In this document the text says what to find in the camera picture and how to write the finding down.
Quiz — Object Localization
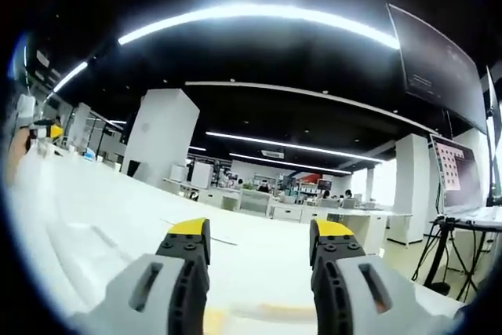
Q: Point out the narrow white square pillar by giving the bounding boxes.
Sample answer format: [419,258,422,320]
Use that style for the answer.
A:
[391,133,439,250]

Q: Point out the grey metal pole stand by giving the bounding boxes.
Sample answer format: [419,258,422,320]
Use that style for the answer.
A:
[485,64,502,207]

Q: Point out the wide white square pillar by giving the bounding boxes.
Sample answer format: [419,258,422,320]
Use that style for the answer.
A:
[120,88,201,191]

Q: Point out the black metal stand table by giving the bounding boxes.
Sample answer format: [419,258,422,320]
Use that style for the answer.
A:
[410,215,502,295]

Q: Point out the large dark hanging screen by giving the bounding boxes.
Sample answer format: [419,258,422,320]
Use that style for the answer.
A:
[386,2,489,136]

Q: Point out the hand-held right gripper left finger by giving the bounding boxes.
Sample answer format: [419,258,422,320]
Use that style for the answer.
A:
[65,217,212,335]

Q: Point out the long curved ceiling light strip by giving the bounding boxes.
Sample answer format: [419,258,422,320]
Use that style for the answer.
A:
[117,3,401,50]

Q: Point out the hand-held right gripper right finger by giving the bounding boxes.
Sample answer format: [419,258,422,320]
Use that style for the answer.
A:
[308,218,468,335]

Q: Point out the row of white office desks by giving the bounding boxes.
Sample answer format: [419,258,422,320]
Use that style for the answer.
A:
[162,176,413,234]

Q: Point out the monitor with pink grid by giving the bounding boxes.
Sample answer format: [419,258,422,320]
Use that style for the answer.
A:
[428,133,488,211]

